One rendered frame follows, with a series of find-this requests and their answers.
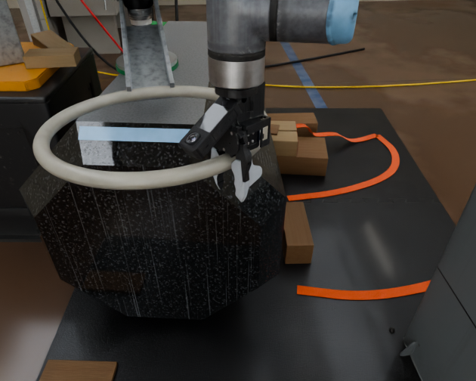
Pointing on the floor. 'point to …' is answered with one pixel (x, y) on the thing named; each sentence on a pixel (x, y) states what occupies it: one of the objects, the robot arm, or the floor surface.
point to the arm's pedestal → (459, 299)
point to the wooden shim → (78, 370)
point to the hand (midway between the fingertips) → (227, 190)
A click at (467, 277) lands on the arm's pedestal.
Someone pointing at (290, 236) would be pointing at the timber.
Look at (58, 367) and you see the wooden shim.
